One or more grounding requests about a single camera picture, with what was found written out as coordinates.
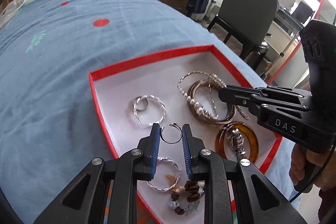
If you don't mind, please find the thin silver bangle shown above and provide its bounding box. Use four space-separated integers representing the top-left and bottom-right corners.
188 79 237 123

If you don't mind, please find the dark brown bangle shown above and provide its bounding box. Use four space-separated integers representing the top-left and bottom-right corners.
187 78 238 126

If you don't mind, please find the dark beaded bracelet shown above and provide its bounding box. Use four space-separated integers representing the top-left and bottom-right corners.
167 178 206 217

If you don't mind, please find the amber translucent bangle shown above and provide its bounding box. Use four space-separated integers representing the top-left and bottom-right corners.
215 121 259 163

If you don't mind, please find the silver chain necklace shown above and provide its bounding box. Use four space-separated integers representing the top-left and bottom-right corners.
176 70 250 121

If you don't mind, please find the twisted silver hoop earring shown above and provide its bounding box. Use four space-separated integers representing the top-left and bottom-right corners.
133 94 166 127

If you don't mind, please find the silver band ring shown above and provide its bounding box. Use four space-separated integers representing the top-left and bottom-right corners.
134 97 150 112

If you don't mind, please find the small silver ring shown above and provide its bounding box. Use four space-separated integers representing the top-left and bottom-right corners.
159 122 184 144

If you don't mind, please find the person right hand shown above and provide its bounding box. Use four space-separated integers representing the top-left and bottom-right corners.
289 144 335 192

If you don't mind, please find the blue patterned bedspread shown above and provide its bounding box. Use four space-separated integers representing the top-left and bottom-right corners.
0 0 302 224

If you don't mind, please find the black computer monitor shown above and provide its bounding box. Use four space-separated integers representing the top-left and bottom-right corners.
291 1 314 24

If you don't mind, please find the dark grey chair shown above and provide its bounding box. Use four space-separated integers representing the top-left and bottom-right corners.
207 0 281 62

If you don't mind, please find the red shallow box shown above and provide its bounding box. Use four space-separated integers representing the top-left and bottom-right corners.
88 44 284 224

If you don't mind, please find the white garment on bed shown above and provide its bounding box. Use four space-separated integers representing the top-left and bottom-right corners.
0 0 30 28

